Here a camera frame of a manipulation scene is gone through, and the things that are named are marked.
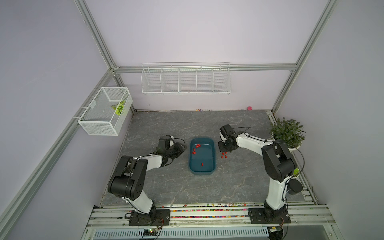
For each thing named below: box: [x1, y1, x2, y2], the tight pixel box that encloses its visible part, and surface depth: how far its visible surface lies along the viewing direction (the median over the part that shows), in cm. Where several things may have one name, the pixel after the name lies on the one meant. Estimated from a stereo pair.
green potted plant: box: [270, 117, 307, 148], surface depth 86 cm
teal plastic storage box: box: [189, 137, 216, 175], surface depth 96 cm
